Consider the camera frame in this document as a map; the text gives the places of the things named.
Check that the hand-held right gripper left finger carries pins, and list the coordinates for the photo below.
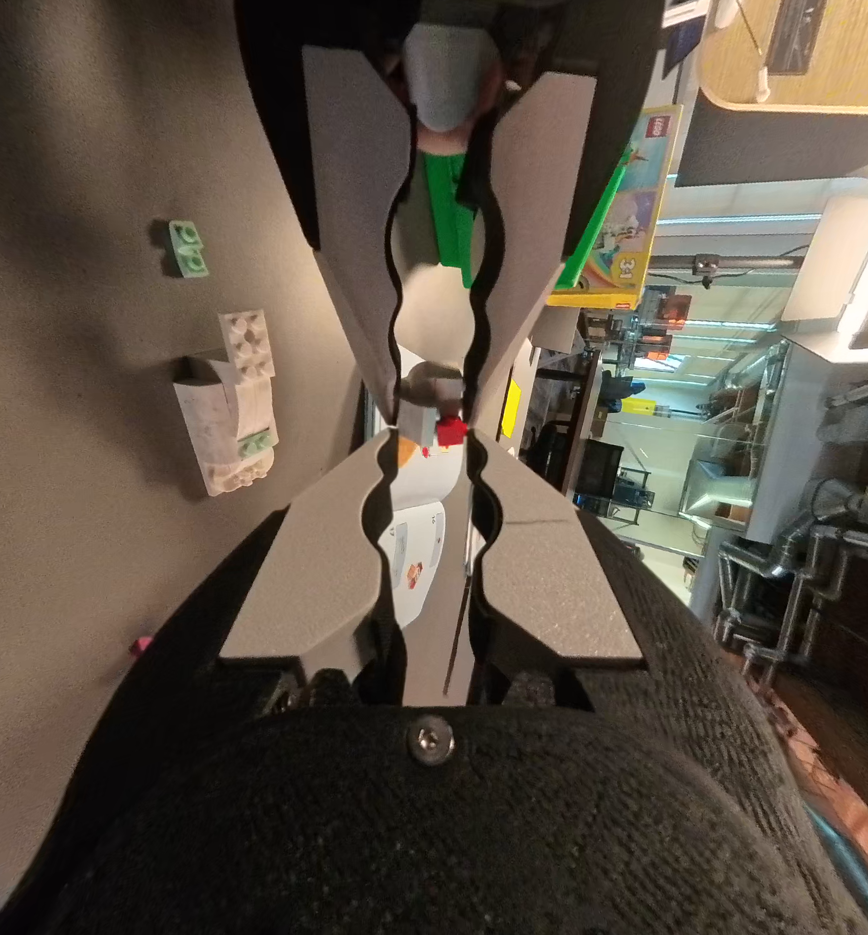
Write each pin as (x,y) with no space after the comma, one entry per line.
(310,577)

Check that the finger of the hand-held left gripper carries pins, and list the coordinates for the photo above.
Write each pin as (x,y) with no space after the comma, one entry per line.
(353,182)
(543,182)

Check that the yellow toy set box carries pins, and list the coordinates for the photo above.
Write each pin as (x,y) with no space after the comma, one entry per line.
(638,212)

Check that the open instruction booklet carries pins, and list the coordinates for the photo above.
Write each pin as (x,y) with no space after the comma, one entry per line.
(412,526)

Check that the person's left hand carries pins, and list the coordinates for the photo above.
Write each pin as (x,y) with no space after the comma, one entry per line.
(443,142)

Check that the mint green lego piece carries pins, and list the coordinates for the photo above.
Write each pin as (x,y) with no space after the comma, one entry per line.
(188,248)

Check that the small pink lego piece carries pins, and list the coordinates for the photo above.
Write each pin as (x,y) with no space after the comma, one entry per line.
(142,647)

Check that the grey and red lego assembly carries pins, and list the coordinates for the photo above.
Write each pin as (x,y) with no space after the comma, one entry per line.
(423,416)

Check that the white lego assembly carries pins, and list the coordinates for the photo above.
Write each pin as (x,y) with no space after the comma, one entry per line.
(237,409)

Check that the silver metal duct pipes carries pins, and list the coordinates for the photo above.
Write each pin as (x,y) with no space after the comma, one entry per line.
(792,555)

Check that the green plastic bin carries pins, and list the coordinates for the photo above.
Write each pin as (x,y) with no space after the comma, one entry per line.
(452,212)

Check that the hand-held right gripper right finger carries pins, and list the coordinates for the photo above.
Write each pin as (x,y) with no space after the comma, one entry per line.
(551,584)

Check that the yellow sticky note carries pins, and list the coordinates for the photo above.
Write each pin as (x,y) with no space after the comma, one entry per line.
(511,407)

